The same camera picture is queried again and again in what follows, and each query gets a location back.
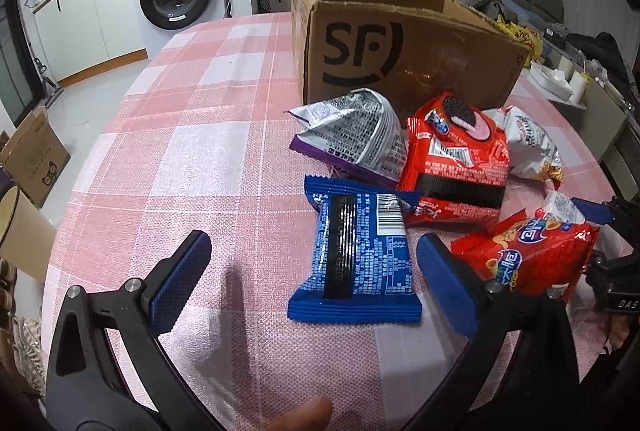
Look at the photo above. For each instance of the white silver snack packet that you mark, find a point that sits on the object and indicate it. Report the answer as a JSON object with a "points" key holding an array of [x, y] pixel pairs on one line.
{"points": [[530, 146]]}

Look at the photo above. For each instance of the white floor cabinet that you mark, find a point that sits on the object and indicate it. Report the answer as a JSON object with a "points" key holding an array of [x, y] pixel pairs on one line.
{"points": [[85, 26]]}

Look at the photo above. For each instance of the white tissue box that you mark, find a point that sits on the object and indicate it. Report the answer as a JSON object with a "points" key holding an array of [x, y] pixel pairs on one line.
{"points": [[550, 81]]}

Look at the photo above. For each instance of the red chip packet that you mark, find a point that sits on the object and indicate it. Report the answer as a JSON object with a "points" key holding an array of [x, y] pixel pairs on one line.
{"points": [[530, 256]]}

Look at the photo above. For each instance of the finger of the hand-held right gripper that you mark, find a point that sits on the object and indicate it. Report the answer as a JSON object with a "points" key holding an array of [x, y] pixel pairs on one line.
{"points": [[595, 210]]}

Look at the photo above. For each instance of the red cookie packet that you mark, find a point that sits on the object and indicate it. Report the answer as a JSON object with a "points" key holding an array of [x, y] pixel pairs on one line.
{"points": [[450, 161]]}

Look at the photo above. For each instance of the white cup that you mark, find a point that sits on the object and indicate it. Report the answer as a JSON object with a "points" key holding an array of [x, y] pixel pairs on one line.
{"points": [[580, 88]]}

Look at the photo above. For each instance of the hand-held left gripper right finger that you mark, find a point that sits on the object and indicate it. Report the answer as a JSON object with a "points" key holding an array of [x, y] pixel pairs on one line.
{"points": [[447, 286]]}

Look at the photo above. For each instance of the grey side table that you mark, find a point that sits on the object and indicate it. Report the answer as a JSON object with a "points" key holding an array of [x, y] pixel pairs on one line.
{"points": [[600, 121]]}

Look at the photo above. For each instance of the yellow printed bag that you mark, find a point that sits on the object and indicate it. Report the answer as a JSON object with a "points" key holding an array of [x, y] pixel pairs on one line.
{"points": [[522, 38]]}

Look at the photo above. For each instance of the person's left hand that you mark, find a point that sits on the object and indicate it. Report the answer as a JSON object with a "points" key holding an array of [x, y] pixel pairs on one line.
{"points": [[300, 416]]}

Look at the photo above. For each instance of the pink checked tablecloth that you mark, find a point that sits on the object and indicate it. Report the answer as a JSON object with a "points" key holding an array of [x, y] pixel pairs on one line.
{"points": [[200, 111]]}

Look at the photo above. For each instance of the printed cardboard box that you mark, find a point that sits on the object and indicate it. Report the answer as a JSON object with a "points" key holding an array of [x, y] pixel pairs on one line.
{"points": [[35, 156]]}

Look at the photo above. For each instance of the brown cardboard box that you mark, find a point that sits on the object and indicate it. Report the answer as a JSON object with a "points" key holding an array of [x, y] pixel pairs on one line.
{"points": [[360, 51]]}

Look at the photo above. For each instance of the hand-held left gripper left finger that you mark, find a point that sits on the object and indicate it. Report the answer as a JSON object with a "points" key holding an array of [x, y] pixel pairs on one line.
{"points": [[175, 291]]}

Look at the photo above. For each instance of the patterned cloth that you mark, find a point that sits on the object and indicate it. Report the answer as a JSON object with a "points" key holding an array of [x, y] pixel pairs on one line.
{"points": [[27, 351]]}

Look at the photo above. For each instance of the blue snack packet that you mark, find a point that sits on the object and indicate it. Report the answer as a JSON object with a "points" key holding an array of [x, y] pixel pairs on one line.
{"points": [[350, 261]]}

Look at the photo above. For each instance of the silver purple snack packet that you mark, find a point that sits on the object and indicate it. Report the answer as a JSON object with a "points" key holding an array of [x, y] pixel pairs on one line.
{"points": [[360, 136]]}

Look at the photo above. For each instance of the black clothing pile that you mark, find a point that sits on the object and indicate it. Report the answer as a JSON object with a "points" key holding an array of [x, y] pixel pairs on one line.
{"points": [[600, 51]]}

